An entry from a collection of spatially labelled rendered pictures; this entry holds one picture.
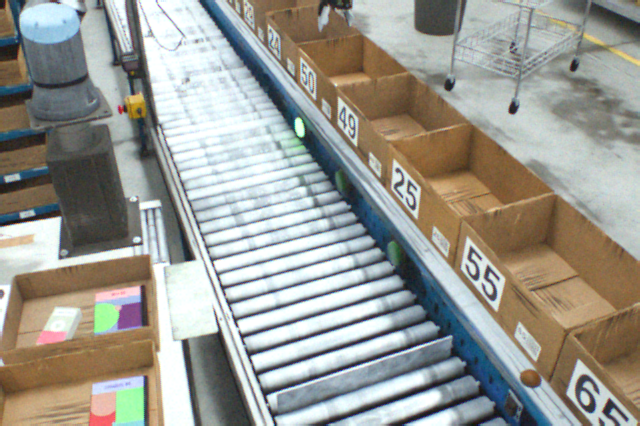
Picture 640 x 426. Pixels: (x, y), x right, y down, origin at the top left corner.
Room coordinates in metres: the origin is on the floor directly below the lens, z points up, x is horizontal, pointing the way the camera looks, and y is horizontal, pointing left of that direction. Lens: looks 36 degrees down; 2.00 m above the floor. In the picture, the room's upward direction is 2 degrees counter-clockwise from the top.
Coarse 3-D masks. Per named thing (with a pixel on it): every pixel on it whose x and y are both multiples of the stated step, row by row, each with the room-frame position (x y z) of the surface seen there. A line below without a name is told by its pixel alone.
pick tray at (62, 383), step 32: (96, 352) 0.99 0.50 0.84; (128, 352) 1.00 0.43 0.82; (0, 384) 0.93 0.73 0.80; (32, 384) 0.95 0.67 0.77; (64, 384) 0.96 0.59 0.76; (160, 384) 0.94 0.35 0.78; (0, 416) 0.86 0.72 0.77; (32, 416) 0.87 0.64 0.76; (64, 416) 0.87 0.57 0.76; (160, 416) 0.81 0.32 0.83
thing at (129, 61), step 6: (120, 54) 2.21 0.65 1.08; (126, 54) 2.19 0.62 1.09; (132, 54) 2.19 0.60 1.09; (120, 60) 2.16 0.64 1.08; (126, 60) 2.14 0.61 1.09; (132, 60) 2.14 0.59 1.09; (138, 60) 2.15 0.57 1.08; (126, 66) 2.12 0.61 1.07; (132, 66) 2.13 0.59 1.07; (138, 66) 2.14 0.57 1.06; (126, 72) 2.12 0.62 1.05; (132, 72) 2.17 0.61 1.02; (126, 78) 2.17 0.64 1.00
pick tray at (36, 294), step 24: (96, 264) 1.30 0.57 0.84; (120, 264) 1.32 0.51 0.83; (144, 264) 1.33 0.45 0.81; (24, 288) 1.26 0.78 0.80; (48, 288) 1.27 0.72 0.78; (72, 288) 1.29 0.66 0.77; (96, 288) 1.29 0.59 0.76; (24, 312) 1.21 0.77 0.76; (48, 312) 1.20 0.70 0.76; (0, 336) 1.04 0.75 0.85; (24, 336) 1.12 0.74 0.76; (72, 336) 1.11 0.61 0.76; (96, 336) 1.03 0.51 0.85; (120, 336) 1.04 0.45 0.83; (144, 336) 1.06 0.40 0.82; (24, 360) 1.00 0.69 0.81
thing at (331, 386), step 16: (448, 336) 1.03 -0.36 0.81; (400, 352) 0.99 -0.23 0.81; (416, 352) 1.00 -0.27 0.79; (432, 352) 1.01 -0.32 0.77; (448, 352) 1.03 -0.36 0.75; (352, 368) 0.95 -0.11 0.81; (368, 368) 0.95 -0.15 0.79; (384, 368) 0.97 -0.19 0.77; (400, 368) 0.98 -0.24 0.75; (416, 368) 1.00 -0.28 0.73; (304, 384) 0.90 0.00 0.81; (320, 384) 0.91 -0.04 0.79; (336, 384) 0.93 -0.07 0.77; (352, 384) 0.94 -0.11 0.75; (368, 384) 0.96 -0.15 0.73; (288, 400) 0.89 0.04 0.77; (304, 400) 0.90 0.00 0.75; (320, 400) 0.91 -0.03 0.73
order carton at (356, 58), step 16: (304, 48) 2.32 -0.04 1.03; (320, 48) 2.34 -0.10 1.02; (336, 48) 2.36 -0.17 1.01; (352, 48) 2.39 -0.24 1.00; (368, 48) 2.35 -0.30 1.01; (320, 64) 2.34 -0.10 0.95; (336, 64) 2.36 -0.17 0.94; (352, 64) 2.39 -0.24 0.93; (368, 64) 2.35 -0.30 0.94; (384, 64) 2.22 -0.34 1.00; (400, 64) 2.11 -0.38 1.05; (320, 80) 2.07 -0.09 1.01; (336, 80) 2.32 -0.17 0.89; (352, 80) 2.31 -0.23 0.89; (320, 96) 2.07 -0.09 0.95; (320, 112) 2.07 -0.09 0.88
